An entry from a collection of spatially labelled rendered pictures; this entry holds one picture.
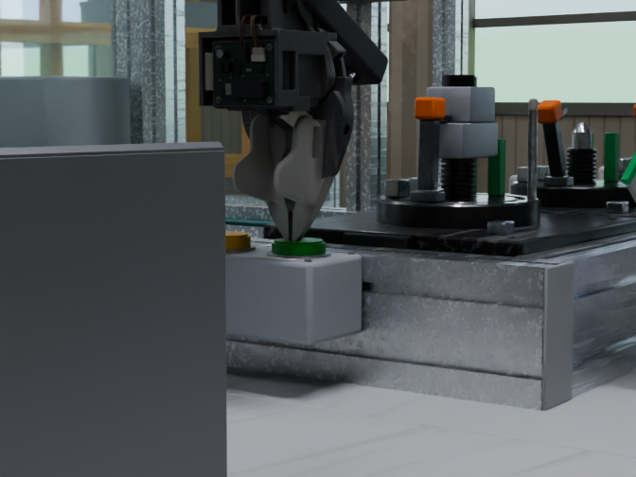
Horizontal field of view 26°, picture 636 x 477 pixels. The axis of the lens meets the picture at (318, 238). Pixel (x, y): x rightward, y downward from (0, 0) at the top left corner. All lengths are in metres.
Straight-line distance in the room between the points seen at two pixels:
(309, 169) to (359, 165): 0.42
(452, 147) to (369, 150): 0.25
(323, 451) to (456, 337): 0.18
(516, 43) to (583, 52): 0.32
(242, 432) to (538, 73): 4.72
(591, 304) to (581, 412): 0.10
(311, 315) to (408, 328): 0.08
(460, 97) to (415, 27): 4.55
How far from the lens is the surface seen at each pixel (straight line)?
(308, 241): 1.01
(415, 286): 1.02
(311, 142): 0.99
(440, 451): 0.86
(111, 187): 0.63
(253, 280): 1.00
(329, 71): 0.98
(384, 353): 1.04
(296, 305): 0.98
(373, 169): 1.40
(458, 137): 1.15
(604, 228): 1.17
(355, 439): 0.89
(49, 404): 0.62
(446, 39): 2.42
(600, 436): 0.91
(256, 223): 1.43
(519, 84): 5.62
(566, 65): 5.49
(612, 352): 1.09
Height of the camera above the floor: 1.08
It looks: 6 degrees down
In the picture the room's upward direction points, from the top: straight up
